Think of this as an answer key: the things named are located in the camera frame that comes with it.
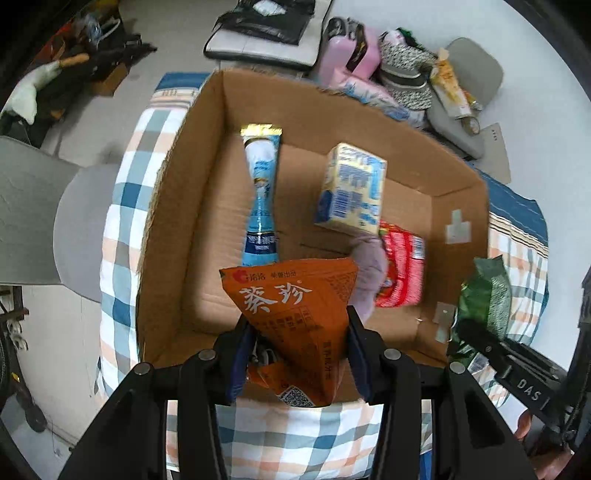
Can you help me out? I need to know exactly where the yellow blue carton box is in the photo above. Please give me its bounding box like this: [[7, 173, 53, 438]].
[[315, 142, 388, 236]]

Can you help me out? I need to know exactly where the yellow orange snack bag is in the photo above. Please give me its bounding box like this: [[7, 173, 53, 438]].
[[430, 48, 482, 119]]

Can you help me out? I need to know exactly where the red snack packet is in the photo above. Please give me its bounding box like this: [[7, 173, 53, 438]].
[[376, 221, 426, 308]]

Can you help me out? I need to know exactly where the brown cardboard box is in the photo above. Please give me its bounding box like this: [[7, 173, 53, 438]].
[[136, 69, 489, 367]]

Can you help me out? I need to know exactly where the black white patterned bag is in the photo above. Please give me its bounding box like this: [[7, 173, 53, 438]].
[[378, 30, 436, 111]]

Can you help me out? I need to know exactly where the white goose plush toy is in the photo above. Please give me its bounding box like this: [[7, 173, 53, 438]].
[[1, 53, 89, 125]]

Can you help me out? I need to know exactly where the pink suitcase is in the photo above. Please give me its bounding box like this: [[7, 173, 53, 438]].
[[311, 17, 381, 86]]

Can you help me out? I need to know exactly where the black plastic bag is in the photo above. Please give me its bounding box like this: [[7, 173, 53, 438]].
[[215, 0, 315, 45]]

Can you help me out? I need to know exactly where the dark green snack packet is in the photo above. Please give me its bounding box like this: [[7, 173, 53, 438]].
[[447, 255, 512, 367]]

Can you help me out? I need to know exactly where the blue tube packet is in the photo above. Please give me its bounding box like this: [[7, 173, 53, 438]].
[[240, 124, 283, 267]]

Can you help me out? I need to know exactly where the orange snack packet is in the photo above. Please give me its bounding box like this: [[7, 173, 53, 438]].
[[221, 257, 358, 408]]

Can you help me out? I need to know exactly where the plaid checkered tablecloth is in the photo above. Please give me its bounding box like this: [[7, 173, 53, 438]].
[[94, 72, 550, 480]]

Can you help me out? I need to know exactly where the grey round chair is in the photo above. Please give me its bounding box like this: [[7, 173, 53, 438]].
[[1, 136, 118, 303]]

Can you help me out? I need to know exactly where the lilac cloth bundle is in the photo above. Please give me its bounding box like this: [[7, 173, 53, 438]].
[[349, 235, 388, 324]]

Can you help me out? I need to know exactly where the tape roll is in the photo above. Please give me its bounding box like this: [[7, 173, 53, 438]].
[[461, 116, 481, 136]]

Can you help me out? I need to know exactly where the person's right hand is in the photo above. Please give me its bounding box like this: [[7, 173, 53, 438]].
[[514, 410, 573, 480]]

